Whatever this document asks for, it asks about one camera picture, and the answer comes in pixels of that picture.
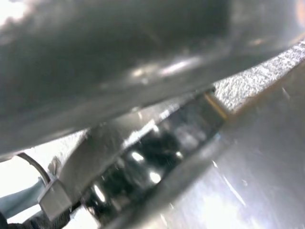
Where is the black glossy robot joint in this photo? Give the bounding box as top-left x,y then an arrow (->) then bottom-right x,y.
58,90 -> 227,222

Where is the grey connector block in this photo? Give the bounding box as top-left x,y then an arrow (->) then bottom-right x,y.
37,178 -> 72,222

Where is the silver robot body shell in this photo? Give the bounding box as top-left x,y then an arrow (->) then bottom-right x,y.
102,62 -> 305,229

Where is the thin dark cable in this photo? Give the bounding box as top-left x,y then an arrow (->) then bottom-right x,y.
17,152 -> 51,186

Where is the black braided cable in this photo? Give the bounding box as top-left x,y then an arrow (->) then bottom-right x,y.
0,208 -> 71,229

